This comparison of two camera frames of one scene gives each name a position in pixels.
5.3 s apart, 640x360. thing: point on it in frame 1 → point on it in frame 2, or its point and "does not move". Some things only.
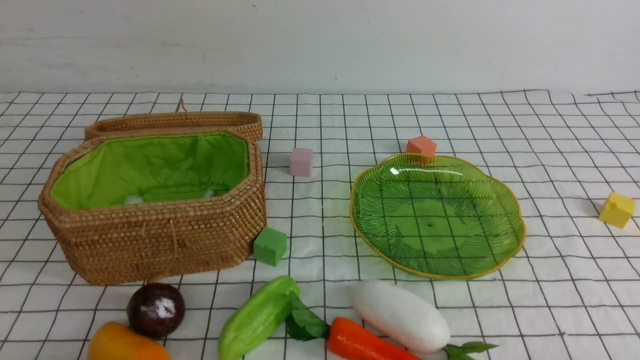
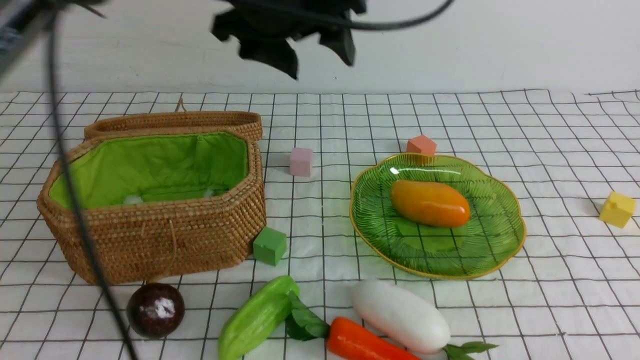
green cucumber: (256, 317) does not move
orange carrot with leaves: (346, 339) does not move
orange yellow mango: (113, 340) → (430, 203)
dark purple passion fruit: (155, 310) does not move
